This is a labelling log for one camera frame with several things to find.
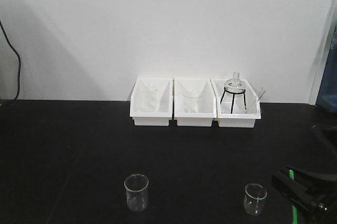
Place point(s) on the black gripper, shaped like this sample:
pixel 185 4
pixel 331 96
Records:
pixel 318 207

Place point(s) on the green plastic spoon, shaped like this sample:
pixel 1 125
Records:
pixel 294 209

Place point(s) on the right front glass beaker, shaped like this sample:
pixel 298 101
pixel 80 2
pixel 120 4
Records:
pixel 254 199

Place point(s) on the right white plastic bin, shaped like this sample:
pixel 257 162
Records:
pixel 238 119

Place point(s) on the white plastic bin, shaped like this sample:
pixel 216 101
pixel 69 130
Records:
pixel 238 119
pixel 207 102
pixel 163 113

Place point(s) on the clear glass test tube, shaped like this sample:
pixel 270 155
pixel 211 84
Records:
pixel 254 106

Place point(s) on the round glass flask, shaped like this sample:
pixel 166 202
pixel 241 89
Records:
pixel 235 85

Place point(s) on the middle white plastic bin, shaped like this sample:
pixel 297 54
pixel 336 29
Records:
pixel 207 102

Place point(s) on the glass beaker in middle bin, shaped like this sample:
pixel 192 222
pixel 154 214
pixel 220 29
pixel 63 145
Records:
pixel 191 101

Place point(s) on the glass beaker in bin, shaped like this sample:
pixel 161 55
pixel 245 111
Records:
pixel 191 101
pixel 148 94

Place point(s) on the left front glass beaker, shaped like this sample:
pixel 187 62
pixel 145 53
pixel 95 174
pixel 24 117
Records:
pixel 136 188

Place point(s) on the left white plastic bin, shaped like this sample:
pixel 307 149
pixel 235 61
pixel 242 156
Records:
pixel 163 113

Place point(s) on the glass beaker in left bin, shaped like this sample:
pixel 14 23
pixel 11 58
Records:
pixel 148 94

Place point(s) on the black wire tripod stand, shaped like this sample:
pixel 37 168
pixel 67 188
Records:
pixel 234 94

